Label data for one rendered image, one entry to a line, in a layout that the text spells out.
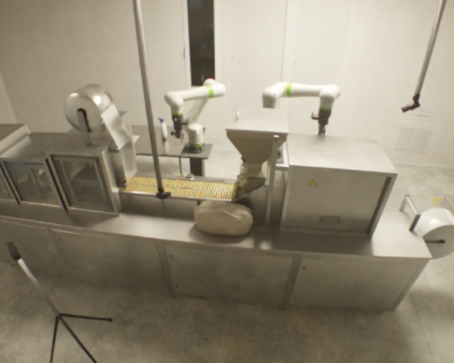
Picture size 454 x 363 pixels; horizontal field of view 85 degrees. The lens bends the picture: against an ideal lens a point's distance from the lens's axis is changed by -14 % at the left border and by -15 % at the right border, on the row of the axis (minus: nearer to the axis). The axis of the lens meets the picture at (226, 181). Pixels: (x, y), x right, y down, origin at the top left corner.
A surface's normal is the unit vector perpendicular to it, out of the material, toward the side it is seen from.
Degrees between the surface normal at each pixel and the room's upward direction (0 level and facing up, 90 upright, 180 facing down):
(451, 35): 90
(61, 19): 90
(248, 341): 0
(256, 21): 90
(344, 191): 90
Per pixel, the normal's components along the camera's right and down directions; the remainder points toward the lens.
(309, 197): -0.13, 0.57
